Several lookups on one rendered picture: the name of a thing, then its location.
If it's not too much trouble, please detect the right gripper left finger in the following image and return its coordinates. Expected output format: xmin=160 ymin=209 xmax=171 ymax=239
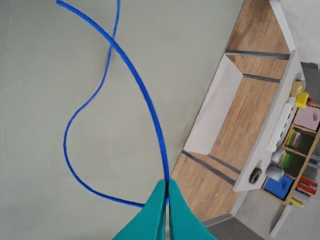
xmin=112 ymin=179 xmax=166 ymax=240

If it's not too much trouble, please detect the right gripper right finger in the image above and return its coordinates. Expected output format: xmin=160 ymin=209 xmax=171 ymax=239
xmin=169 ymin=179 xmax=217 ymax=240

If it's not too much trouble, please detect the blue cable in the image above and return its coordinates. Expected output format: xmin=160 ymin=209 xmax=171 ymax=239
xmin=56 ymin=0 xmax=170 ymax=208

